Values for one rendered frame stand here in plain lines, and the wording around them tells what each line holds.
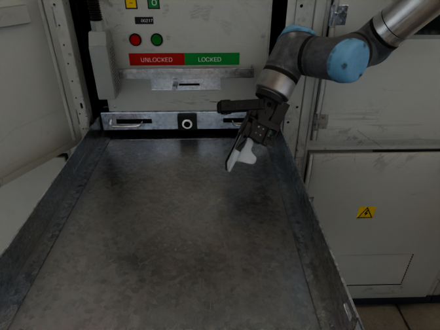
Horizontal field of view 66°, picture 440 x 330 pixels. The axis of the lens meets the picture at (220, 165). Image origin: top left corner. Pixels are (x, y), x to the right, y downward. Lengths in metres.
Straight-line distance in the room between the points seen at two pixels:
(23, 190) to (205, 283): 0.84
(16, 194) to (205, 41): 0.81
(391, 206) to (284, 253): 0.74
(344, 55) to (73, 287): 0.68
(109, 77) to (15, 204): 0.62
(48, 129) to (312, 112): 0.78
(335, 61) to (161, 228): 0.51
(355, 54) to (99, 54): 0.61
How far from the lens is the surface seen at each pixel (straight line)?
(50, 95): 1.09
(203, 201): 0.81
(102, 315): 0.63
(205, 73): 1.01
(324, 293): 0.65
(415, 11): 0.85
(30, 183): 1.30
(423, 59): 1.14
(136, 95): 1.10
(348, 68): 0.78
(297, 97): 1.06
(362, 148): 1.21
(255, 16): 1.03
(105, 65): 0.97
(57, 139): 1.13
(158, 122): 1.11
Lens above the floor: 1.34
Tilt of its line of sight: 32 degrees down
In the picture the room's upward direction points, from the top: straight up
